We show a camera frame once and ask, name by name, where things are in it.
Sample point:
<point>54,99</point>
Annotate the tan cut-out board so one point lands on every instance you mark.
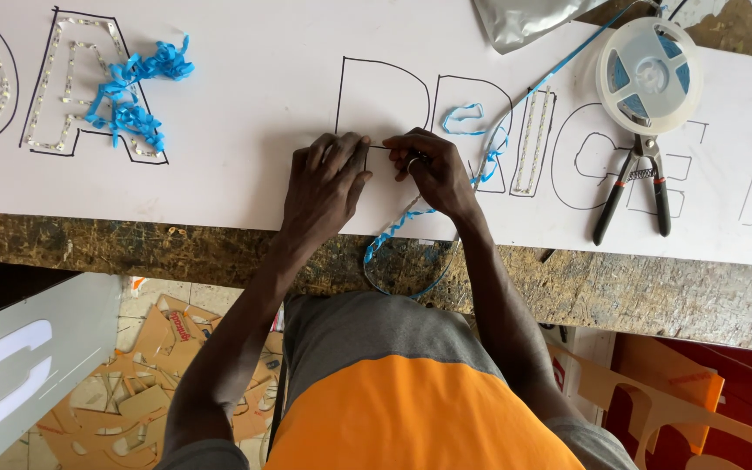
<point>663,408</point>

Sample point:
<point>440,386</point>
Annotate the LED strip in triangular outline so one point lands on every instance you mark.
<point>46,98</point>

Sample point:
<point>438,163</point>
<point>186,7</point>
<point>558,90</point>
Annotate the silver foil bag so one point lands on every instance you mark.
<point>526,23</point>

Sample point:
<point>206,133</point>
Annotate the orange sheet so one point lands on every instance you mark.
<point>670,372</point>

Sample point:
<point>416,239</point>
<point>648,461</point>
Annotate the person's left hand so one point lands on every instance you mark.
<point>320,196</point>

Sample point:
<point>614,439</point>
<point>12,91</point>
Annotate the white LED strip reel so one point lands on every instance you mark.
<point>649,73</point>

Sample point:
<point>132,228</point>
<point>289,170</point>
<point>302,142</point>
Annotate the grey sign panel white letter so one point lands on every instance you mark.
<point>69,313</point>

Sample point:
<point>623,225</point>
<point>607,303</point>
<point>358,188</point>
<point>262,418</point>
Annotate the small dark metal piece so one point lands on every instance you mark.
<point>547,255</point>

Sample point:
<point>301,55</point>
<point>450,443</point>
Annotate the orange and grey shirt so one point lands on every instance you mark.
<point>402,405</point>

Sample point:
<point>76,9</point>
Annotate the LED strip with blue backing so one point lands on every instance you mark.
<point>394,226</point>

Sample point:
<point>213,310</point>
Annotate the heap of blue backing curls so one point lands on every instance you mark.
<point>129,111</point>

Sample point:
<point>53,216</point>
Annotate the loose blue backing curl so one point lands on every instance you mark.
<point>461,108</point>

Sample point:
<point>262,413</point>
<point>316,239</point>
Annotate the heap of brown cardboard scraps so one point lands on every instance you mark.
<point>147,398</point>

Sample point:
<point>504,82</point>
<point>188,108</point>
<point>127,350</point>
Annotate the person's right hand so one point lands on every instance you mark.
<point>441,176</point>

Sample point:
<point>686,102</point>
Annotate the white sign board with outlines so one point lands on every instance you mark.
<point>252,85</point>

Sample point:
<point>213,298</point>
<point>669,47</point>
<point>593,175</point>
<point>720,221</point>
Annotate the LED strip in narrow outline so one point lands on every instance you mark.
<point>532,143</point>

